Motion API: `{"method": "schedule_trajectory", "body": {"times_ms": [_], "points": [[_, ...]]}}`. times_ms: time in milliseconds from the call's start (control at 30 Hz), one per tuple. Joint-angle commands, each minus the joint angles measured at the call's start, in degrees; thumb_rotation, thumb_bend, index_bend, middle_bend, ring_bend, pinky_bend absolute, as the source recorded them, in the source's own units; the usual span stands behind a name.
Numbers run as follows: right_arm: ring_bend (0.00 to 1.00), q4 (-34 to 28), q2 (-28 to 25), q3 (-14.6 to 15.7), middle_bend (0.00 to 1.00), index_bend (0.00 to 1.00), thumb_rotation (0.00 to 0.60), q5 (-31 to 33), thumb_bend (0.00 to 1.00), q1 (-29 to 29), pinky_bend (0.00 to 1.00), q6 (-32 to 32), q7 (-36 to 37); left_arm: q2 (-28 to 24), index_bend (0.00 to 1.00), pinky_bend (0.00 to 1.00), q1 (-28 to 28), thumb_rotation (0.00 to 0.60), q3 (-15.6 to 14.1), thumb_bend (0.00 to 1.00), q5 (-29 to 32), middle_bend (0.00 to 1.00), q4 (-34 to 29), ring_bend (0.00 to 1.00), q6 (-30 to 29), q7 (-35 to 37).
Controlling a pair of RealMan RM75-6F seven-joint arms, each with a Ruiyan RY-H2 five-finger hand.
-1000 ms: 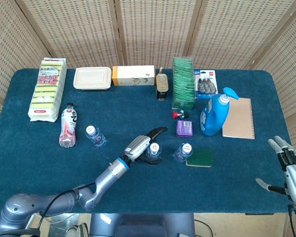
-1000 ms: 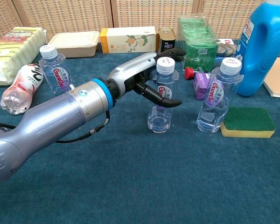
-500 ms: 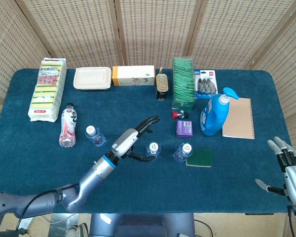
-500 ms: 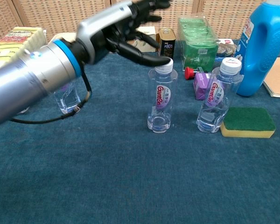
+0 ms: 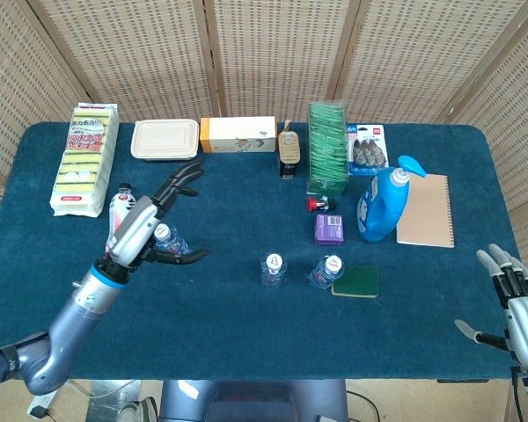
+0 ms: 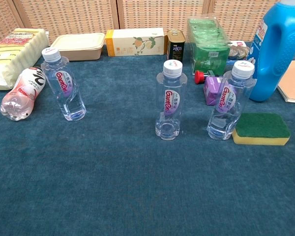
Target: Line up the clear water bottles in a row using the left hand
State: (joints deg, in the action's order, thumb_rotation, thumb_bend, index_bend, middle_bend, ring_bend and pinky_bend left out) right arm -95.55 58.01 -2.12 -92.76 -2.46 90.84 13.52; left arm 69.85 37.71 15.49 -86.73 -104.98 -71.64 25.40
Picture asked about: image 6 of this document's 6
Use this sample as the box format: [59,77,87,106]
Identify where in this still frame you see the clear Ganten water bottle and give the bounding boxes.
[206,60,258,141]
[40,47,87,121]
[155,59,188,141]

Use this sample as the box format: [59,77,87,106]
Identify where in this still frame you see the red round cap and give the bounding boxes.
[194,70,207,85]

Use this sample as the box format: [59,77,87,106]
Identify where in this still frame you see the teal tablecloth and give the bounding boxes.
[0,40,295,236]

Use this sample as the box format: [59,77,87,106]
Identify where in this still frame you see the small purple carton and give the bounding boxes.
[203,76,224,106]

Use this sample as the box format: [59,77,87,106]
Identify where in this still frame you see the gold black tin can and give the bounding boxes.
[167,29,186,67]

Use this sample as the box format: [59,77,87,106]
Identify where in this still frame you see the white yellow tea box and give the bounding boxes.
[105,28,168,57]

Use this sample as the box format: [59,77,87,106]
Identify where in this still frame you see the clear box green packets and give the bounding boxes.
[187,17,231,76]

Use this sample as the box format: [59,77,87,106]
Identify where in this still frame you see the beige lidded food container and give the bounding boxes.
[50,32,106,61]

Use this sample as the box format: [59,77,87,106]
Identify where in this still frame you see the round foil snack cups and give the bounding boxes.
[227,46,249,61]

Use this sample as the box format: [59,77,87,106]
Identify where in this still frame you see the green yellow scrub sponge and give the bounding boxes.
[232,113,291,146]

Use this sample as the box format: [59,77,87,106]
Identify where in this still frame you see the white red small packet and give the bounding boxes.
[230,40,248,50]

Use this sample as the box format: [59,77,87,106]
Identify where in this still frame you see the woven wooden folding screen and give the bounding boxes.
[0,0,295,47]

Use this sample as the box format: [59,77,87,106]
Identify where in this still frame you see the blue detergent jug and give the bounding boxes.
[246,0,295,102]

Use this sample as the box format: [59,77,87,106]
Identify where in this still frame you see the pink drink bottle black print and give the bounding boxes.
[0,66,47,121]

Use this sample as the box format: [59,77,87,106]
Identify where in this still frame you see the pale yellow sponge cloth pack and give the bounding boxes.
[0,28,50,91]

